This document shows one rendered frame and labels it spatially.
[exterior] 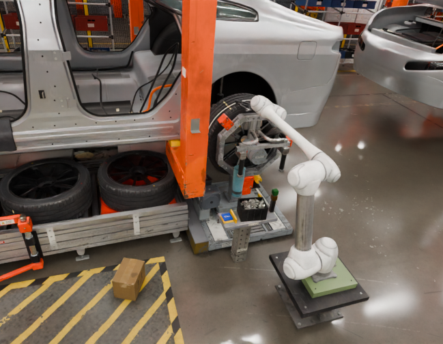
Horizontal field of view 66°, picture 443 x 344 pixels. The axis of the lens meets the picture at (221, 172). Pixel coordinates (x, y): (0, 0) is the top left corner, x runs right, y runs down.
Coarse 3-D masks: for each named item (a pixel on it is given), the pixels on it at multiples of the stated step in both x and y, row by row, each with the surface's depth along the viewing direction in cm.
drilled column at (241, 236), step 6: (240, 228) 259; (246, 228) 261; (234, 234) 272; (240, 234) 263; (246, 234) 272; (234, 240) 273; (240, 240) 267; (246, 240) 269; (234, 246) 275; (240, 246) 271; (246, 246) 273; (234, 252) 276; (240, 252) 274; (246, 252) 277; (234, 258) 278; (240, 258) 279
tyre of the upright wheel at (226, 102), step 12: (228, 96) 269; (240, 96) 266; (252, 96) 269; (216, 108) 266; (228, 108) 257; (240, 108) 254; (216, 120) 257; (216, 132) 258; (216, 144) 264; (216, 168) 278
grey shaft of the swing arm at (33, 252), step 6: (24, 216) 227; (24, 222) 228; (24, 234) 239; (30, 234) 236; (36, 234) 242; (24, 240) 241; (30, 240) 237; (36, 240) 245; (30, 246) 241; (36, 246) 248; (30, 252) 248; (36, 252) 246; (30, 258) 251; (36, 258) 247; (42, 258) 255
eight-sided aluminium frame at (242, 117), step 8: (232, 120) 254; (240, 120) 249; (248, 120) 252; (256, 120) 254; (224, 128) 255; (232, 128) 251; (224, 136) 252; (224, 144) 256; (216, 152) 264; (272, 152) 284; (280, 152) 280; (216, 160) 266; (272, 160) 282; (224, 168) 269; (232, 168) 279; (248, 168) 285; (256, 168) 286; (264, 168) 283; (232, 176) 277
